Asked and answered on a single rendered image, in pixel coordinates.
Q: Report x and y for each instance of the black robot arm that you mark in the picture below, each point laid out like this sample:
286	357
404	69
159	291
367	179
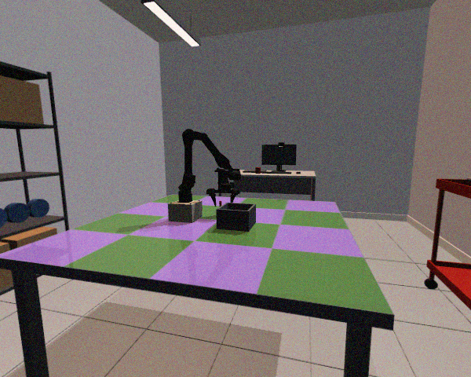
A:
185	193

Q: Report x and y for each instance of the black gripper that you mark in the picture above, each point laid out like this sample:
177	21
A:
234	192

